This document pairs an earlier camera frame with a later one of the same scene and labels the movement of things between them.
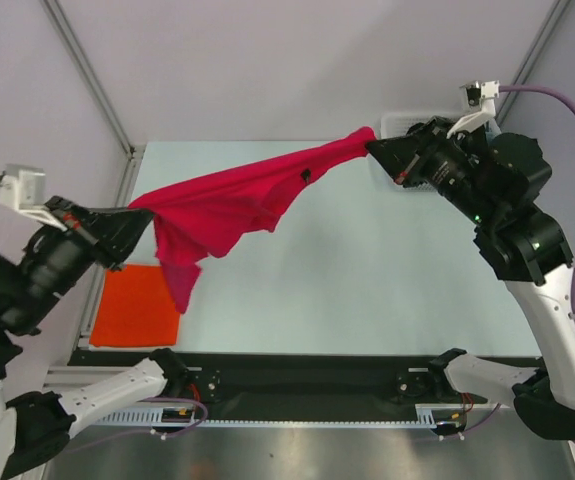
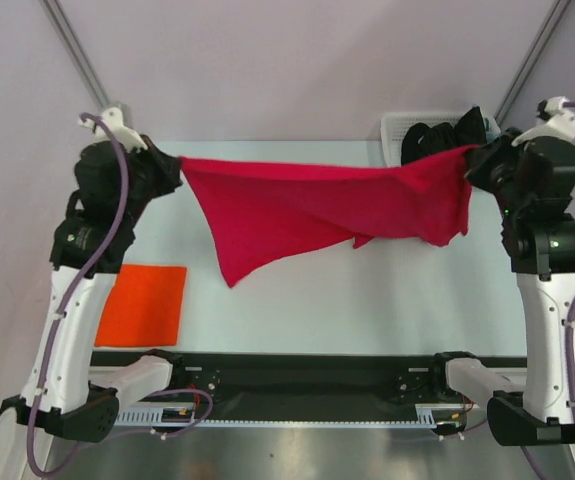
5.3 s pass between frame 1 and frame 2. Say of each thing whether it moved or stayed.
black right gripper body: moved
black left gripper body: moved
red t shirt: moved
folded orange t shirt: stayed
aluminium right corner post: stayed
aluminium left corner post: stayed
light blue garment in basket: stayed
